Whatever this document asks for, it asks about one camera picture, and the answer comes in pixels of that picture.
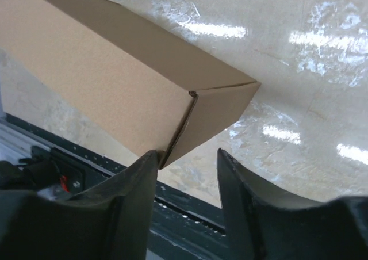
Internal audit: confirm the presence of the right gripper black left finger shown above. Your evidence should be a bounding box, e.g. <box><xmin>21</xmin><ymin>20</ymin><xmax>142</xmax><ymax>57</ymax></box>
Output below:
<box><xmin>1</xmin><ymin>151</ymin><xmax>158</xmax><ymax>259</ymax></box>

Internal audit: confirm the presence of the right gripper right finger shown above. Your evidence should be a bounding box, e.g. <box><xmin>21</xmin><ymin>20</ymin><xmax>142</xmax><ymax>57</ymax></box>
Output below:
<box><xmin>217</xmin><ymin>149</ymin><xmax>367</xmax><ymax>259</ymax></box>

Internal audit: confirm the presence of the brown cardboard paper box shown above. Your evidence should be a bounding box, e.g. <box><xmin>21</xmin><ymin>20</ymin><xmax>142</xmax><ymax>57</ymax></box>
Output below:
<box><xmin>1</xmin><ymin>0</ymin><xmax>260</xmax><ymax>167</ymax></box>

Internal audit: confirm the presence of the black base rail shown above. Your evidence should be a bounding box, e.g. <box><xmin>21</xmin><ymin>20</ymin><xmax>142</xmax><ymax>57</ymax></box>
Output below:
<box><xmin>1</xmin><ymin>114</ymin><xmax>232</xmax><ymax>259</ymax></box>

